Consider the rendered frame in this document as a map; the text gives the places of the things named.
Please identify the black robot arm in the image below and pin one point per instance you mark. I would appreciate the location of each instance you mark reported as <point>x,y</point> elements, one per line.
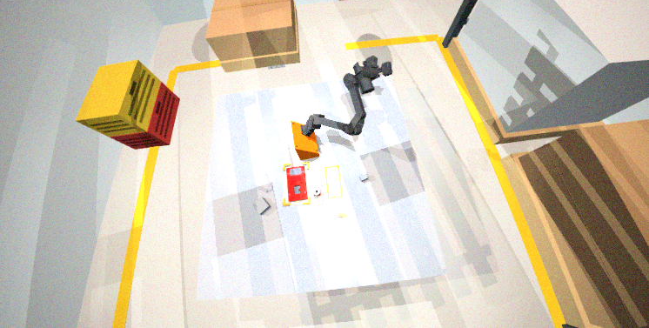
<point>353,83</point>

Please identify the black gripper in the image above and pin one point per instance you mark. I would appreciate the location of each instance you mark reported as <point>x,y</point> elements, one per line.
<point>385,68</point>

